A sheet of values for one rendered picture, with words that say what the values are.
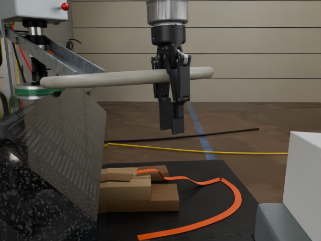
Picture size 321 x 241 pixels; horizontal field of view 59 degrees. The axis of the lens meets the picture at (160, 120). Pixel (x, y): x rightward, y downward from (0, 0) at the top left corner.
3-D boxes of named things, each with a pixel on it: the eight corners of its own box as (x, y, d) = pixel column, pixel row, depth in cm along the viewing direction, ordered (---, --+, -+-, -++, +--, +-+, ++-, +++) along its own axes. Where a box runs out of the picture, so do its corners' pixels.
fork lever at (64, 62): (-6, 35, 135) (-6, 24, 133) (36, 37, 148) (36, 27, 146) (63, 86, 93) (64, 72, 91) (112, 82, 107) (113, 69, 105)
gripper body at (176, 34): (193, 23, 60) (194, 68, 62) (172, 28, 67) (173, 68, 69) (163, 22, 56) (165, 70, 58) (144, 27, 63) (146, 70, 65)
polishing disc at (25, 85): (41, 90, 117) (41, 87, 117) (4, 88, 124) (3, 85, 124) (75, 84, 136) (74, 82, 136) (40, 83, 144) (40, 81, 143)
